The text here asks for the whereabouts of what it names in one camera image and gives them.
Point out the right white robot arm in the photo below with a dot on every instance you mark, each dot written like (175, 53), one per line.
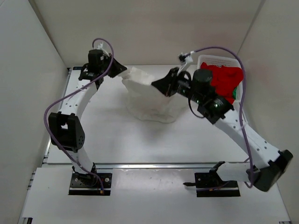
(266, 162)

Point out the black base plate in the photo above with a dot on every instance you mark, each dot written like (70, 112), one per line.
(210, 185)
(85, 185)

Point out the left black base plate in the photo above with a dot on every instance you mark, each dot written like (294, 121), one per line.
(85, 185)

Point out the aluminium rail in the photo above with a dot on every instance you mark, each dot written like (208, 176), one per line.
(154, 165)

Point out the dark blue label sticker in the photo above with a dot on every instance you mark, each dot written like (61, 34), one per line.
(77, 68)

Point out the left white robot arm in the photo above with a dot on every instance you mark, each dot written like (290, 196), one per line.
(65, 125)

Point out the white plastic basket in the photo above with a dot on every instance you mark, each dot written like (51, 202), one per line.
(219, 61)

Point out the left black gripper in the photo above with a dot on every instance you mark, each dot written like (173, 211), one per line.
(118, 68)

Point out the green t shirt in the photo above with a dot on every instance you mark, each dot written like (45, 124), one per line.
(236, 93)

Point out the red t shirt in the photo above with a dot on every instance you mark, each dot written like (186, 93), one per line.
(225, 80)

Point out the white t shirt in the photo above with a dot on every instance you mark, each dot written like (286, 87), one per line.
(145, 102)

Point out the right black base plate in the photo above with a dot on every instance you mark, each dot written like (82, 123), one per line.
(210, 185)

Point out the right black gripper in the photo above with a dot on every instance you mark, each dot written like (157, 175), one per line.
(167, 85)

